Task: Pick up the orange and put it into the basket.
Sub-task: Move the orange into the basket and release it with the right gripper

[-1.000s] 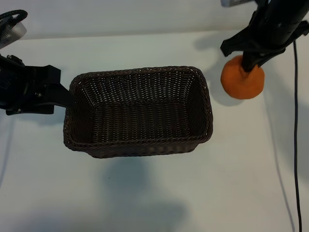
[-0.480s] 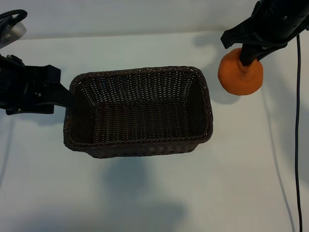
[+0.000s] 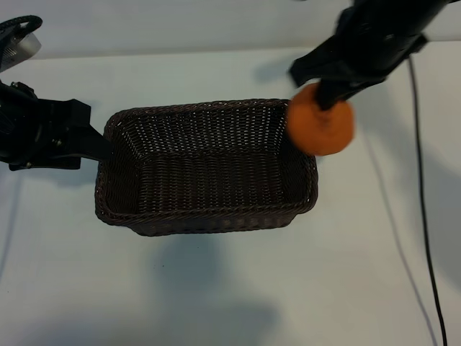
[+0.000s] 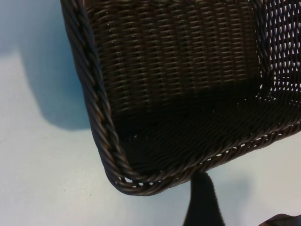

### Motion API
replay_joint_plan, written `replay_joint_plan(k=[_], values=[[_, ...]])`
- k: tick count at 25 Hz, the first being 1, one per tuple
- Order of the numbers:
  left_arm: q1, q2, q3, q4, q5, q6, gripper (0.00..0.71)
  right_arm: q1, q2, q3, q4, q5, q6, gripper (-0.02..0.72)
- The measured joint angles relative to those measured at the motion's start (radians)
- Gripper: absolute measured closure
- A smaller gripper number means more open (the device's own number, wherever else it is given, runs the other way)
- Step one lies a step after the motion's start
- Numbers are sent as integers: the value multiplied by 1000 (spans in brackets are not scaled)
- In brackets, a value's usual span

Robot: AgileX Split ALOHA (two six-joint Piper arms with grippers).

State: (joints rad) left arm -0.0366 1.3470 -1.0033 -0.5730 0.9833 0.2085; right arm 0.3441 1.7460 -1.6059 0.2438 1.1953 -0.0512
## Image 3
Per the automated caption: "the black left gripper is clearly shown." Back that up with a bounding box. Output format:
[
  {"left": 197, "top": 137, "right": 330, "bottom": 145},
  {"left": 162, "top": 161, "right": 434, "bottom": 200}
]
[{"left": 0, "top": 82, "right": 112, "bottom": 171}]

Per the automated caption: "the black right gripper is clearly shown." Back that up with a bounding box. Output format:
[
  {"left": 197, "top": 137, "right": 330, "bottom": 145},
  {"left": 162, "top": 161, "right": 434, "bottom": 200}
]
[{"left": 290, "top": 5, "right": 429, "bottom": 111}]

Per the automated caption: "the bumpy orange fruit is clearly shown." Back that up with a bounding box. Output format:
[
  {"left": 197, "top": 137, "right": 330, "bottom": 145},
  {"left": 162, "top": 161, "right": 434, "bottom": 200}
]
[{"left": 286, "top": 88, "right": 356, "bottom": 156}]

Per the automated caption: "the dark brown wicker basket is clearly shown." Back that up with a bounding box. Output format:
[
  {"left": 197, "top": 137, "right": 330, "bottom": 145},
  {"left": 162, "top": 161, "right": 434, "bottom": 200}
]
[{"left": 94, "top": 99, "right": 320, "bottom": 237}]

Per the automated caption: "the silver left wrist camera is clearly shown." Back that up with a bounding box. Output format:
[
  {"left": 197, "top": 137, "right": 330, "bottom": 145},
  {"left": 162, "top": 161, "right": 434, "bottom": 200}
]
[{"left": 0, "top": 32, "right": 42, "bottom": 73}]

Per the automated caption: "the black left camera cable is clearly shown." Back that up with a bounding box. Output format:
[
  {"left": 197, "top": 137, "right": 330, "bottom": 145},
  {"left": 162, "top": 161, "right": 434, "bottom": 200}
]
[{"left": 0, "top": 14, "right": 43, "bottom": 37}]

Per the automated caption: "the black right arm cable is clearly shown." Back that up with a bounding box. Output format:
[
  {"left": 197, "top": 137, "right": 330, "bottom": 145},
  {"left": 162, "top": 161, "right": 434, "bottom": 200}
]
[{"left": 406, "top": 57, "right": 448, "bottom": 346}]

